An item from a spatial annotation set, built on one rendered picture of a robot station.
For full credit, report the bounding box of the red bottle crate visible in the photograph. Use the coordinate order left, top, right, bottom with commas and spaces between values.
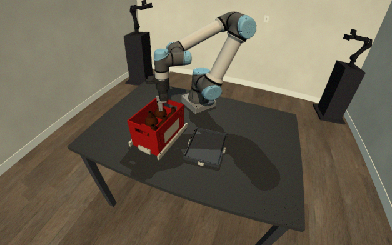
128, 98, 184, 156

